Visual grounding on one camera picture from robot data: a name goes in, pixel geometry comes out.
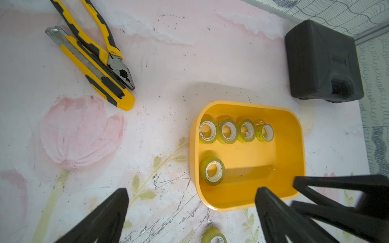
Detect transparent tape roll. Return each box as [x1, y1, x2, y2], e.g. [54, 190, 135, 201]
[237, 118, 255, 143]
[199, 118, 217, 144]
[217, 119, 238, 144]
[255, 124, 274, 142]
[202, 227, 227, 243]
[200, 157, 225, 186]

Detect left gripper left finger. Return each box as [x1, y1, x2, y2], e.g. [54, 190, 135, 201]
[56, 188, 129, 243]

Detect black plastic tool case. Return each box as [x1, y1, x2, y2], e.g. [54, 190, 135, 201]
[285, 20, 364, 103]

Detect yellow black pliers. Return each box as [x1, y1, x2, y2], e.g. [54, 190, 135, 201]
[50, 0, 136, 91]

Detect yellow plastic storage box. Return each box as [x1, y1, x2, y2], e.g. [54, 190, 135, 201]
[189, 101, 306, 212]

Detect yellow black utility knife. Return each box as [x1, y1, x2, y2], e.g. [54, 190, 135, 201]
[45, 26, 135, 111]

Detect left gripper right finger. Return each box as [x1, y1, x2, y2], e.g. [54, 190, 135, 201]
[255, 187, 337, 243]

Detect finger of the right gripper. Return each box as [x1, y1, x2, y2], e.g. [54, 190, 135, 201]
[293, 175, 389, 210]
[291, 201, 389, 243]

